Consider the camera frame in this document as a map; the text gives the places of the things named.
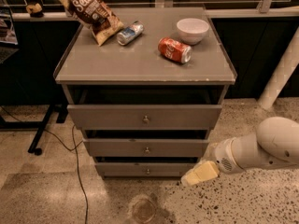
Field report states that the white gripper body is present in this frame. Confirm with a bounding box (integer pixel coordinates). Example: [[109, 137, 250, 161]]
[[214, 138, 243, 175]]

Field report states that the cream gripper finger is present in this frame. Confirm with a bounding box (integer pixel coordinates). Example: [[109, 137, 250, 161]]
[[181, 161, 220, 186]]

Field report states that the grey bottom drawer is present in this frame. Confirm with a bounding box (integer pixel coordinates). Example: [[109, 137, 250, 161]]
[[95, 162, 194, 177]]

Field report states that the grey drawer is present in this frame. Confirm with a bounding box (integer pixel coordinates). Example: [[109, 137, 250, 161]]
[[95, 162, 194, 177], [83, 138, 208, 158], [68, 105, 221, 130]]

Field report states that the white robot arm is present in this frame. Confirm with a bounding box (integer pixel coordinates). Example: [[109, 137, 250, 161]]
[[181, 117, 299, 186]]

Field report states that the grey drawer cabinet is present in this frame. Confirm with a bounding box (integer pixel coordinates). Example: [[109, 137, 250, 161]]
[[55, 7, 236, 164]]

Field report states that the grey middle drawer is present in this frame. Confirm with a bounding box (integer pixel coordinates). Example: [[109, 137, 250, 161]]
[[83, 138, 208, 158]]

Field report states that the grey top drawer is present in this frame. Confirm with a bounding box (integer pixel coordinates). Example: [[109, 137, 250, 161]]
[[68, 105, 221, 130]]

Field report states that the white diagonal pipe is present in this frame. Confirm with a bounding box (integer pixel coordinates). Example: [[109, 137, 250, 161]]
[[258, 28, 299, 109]]

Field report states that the red cola can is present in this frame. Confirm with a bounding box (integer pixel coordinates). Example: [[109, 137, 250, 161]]
[[158, 37, 192, 63]]

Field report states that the white bowl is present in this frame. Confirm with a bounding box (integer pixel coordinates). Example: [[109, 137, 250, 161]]
[[177, 18, 209, 45]]

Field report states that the blue silver soda can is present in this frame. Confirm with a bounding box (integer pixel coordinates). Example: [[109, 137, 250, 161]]
[[117, 21, 144, 46]]

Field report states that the brown chip bag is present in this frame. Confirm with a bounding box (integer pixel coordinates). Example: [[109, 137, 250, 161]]
[[59, 0, 123, 46]]

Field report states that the small object on ledge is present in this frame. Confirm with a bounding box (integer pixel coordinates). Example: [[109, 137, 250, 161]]
[[26, 2, 44, 18]]

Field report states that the monitor at left edge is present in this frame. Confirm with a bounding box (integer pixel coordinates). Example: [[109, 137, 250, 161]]
[[0, 0, 18, 45]]

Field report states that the black floor cable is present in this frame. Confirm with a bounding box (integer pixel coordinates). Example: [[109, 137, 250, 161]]
[[0, 105, 90, 224]]

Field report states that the black desk leg frame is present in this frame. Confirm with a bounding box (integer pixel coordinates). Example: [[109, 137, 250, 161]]
[[0, 105, 68, 156]]

